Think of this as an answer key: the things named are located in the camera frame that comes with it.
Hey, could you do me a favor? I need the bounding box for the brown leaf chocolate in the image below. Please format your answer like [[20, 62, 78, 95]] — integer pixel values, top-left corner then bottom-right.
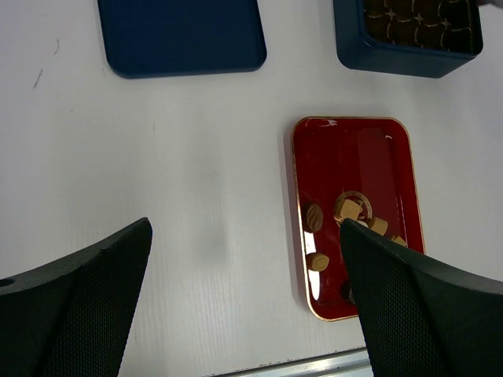
[[302, 203, 324, 233]]

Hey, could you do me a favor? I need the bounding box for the blue chocolate tin box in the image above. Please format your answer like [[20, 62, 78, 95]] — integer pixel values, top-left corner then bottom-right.
[[333, 0, 483, 79]]

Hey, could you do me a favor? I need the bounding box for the gold ring cookie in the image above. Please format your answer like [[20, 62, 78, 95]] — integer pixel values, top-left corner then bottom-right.
[[333, 191, 373, 227]]

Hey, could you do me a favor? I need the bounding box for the blue tin lid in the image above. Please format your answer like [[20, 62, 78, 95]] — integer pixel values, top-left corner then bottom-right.
[[97, 0, 267, 79]]

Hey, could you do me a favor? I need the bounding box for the red lacquer tray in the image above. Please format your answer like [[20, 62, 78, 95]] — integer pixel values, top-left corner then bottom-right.
[[291, 116, 424, 322]]

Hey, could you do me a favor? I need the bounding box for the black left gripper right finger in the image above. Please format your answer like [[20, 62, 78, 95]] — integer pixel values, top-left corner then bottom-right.
[[340, 219, 502, 376]]

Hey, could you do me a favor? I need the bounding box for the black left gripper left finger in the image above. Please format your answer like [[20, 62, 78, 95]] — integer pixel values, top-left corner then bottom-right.
[[1, 218, 152, 376]]

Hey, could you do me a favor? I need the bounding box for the round tan chocolate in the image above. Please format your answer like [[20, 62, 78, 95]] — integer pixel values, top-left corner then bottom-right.
[[306, 252, 329, 272]]

